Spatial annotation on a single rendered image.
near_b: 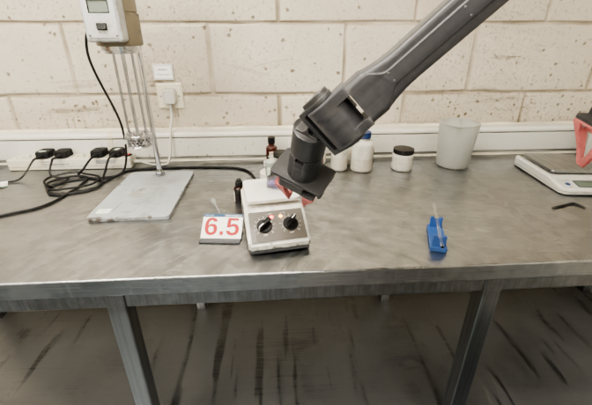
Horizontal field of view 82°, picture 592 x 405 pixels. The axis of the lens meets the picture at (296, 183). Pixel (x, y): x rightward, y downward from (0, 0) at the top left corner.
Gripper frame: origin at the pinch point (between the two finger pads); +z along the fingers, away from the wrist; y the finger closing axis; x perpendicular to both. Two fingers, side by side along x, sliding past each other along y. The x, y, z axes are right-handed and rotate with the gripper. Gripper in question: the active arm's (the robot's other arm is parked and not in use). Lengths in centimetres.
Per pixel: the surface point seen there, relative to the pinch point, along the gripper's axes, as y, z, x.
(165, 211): 30.5, 19.9, 9.2
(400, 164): -16, 26, -46
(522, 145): -53, 29, -85
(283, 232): 0.0, 7.2, 4.6
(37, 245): 45, 17, 31
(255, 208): 8.2, 7.5, 2.5
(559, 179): -58, 15, -57
